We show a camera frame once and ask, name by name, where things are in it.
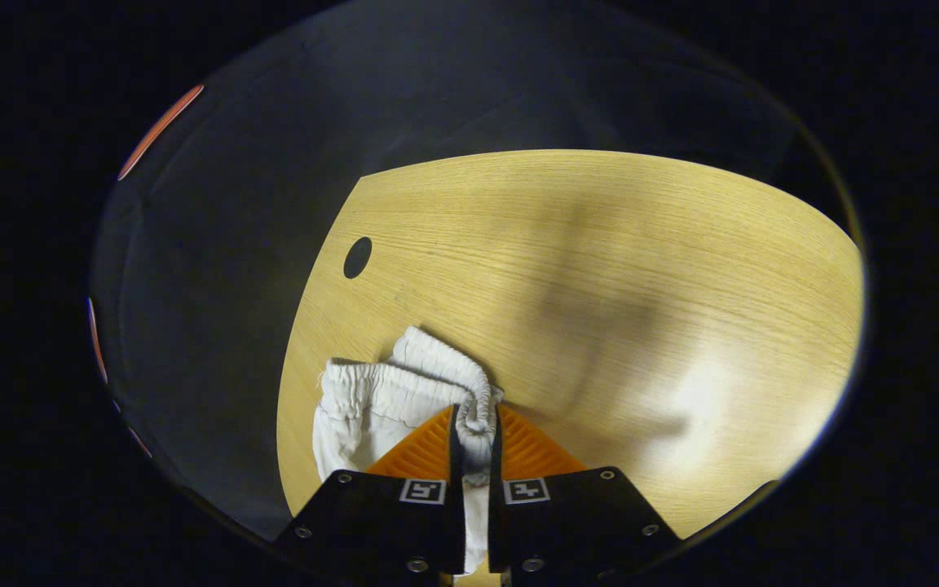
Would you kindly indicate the white jeans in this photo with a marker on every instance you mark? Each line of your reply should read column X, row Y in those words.
column 372, row 408

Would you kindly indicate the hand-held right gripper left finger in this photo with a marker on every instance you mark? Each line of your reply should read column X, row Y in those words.
column 455, row 530

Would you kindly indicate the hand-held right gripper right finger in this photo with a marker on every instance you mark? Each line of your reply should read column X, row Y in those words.
column 498, row 530

